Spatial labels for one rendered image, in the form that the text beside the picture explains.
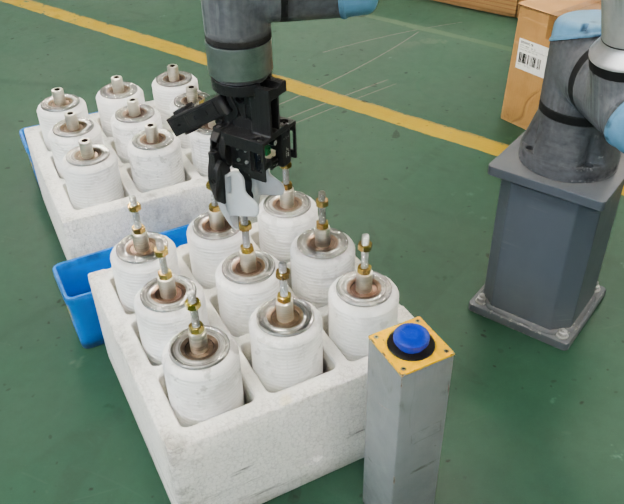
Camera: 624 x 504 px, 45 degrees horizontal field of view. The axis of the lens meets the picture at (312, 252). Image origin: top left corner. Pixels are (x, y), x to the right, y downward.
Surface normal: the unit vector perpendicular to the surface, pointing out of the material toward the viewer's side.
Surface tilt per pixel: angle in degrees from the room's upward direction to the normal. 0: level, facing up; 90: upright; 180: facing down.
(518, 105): 89
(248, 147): 90
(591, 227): 90
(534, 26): 90
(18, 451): 0
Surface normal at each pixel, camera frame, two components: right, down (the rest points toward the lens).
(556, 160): -0.51, 0.25
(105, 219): 0.45, 0.53
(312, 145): -0.02, -0.80
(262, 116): -0.53, 0.52
